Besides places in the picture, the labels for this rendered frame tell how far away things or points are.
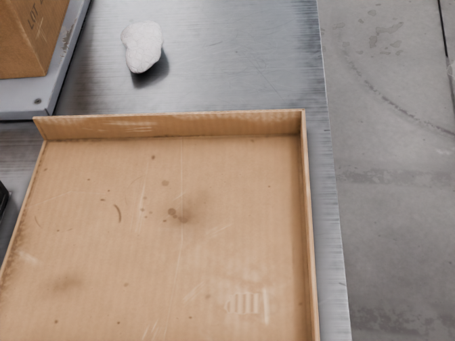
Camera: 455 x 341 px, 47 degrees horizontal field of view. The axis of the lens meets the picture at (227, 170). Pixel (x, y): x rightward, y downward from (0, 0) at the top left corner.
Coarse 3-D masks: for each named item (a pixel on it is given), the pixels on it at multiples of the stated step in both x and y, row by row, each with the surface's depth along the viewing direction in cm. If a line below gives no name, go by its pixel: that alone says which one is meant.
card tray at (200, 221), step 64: (64, 128) 60; (128, 128) 59; (192, 128) 59; (256, 128) 58; (64, 192) 56; (128, 192) 56; (192, 192) 55; (256, 192) 54; (64, 256) 52; (128, 256) 51; (192, 256) 50; (256, 256) 50; (0, 320) 48; (64, 320) 47; (128, 320) 47; (192, 320) 46; (256, 320) 46
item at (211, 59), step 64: (128, 0) 78; (192, 0) 76; (256, 0) 75; (192, 64) 68; (256, 64) 67; (320, 64) 66; (0, 128) 64; (320, 128) 59; (320, 192) 54; (0, 256) 53; (320, 256) 50; (320, 320) 46
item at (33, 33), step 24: (0, 0) 57; (24, 0) 60; (48, 0) 67; (0, 24) 60; (24, 24) 60; (48, 24) 67; (0, 48) 62; (24, 48) 62; (48, 48) 67; (0, 72) 65; (24, 72) 65
